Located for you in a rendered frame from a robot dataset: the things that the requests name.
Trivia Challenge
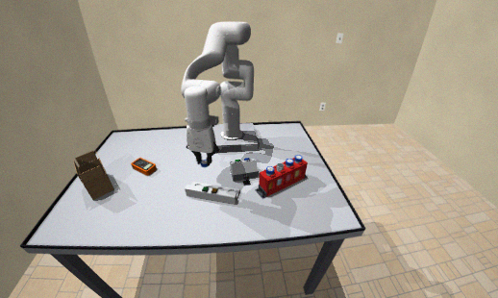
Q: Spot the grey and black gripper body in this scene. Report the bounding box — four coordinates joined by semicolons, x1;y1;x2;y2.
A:
187;123;216;153

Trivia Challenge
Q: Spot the red tube rack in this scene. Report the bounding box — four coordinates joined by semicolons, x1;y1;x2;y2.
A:
259;158;308;197

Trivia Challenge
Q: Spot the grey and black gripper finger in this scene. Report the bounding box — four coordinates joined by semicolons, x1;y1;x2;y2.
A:
191;151;202;164
207;142;220;166

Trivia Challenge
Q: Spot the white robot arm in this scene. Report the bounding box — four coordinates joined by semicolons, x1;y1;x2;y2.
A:
182;22;254;140

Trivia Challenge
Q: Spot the brown cardboard box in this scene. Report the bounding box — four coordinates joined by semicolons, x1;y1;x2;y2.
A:
74;151;114;200

